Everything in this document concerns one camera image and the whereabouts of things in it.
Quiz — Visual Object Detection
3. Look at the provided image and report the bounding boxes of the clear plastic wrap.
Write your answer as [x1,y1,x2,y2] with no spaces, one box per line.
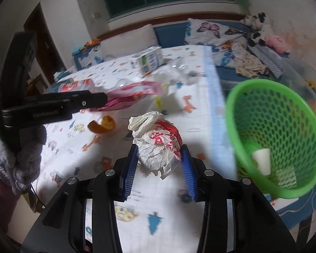
[153,58,201,85]

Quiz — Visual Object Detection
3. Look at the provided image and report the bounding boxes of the black white cow plush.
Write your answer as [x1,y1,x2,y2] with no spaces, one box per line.
[240,12,273,45]

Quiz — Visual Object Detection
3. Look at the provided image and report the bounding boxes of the blue patterned cloth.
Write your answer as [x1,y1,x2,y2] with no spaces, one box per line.
[249,43,283,78]

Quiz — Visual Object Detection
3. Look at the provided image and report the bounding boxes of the person's left hand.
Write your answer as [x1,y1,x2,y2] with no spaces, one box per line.
[0,124,46,196]

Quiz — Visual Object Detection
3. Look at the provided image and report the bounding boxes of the red white paper wrapper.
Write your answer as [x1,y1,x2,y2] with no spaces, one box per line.
[128,111,183,180]

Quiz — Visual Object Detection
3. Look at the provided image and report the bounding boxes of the clear plastic storage box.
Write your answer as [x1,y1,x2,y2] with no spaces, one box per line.
[282,55,316,116]

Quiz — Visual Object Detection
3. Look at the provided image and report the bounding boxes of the butterfly print pillow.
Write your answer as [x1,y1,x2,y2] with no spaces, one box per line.
[184,18,256,67]

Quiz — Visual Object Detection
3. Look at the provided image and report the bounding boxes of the pink plush toy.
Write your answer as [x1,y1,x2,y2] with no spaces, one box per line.
[266,33,291,54]

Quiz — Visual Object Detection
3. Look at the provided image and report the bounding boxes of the white paper cup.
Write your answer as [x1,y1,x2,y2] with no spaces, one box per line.
[252,148,272,176]

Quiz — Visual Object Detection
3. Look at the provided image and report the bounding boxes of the pink snack bag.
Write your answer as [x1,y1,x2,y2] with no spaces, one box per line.
[56,78,164,112]

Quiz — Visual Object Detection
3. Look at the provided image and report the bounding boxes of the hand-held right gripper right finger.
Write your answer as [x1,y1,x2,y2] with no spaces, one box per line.
[179,144,298,253]

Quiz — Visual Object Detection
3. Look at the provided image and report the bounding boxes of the green plastic mesh basket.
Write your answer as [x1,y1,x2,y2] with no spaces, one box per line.
[225,78,316,199]

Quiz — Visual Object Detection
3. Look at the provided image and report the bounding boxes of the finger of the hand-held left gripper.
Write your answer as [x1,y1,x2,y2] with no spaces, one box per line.
[58,90,93,103]
[71,93,108,117]

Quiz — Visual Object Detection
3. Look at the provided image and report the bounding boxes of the printed white blanket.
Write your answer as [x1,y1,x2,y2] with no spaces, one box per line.
[29,45,240,253]

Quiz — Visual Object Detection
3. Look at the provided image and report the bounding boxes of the white blue milk carton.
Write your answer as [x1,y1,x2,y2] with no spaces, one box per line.
[131,46,164,75]

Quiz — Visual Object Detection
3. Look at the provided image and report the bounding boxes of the blue mattress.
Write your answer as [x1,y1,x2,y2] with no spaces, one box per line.
[153,22,287,85]

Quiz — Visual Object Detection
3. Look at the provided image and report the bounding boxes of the beige patterned clothing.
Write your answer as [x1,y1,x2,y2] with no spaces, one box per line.
[232,43,270,79]

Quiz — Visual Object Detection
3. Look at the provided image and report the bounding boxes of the dark wooden door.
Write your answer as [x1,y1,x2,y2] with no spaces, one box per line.
[24,3,69,79]

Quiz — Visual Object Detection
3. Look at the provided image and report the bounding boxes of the white pillow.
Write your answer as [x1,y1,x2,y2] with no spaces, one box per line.
[99,24,158,58]

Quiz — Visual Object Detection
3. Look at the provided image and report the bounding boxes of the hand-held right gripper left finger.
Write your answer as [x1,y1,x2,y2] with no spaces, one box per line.
[21,144,139,253]

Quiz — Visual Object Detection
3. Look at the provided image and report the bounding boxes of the orange peel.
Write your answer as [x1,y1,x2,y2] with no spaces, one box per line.
[88,115,116,133]

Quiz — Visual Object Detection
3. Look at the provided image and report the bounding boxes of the person's left forearm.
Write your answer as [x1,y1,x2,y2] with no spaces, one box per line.
[0,155,23,243]

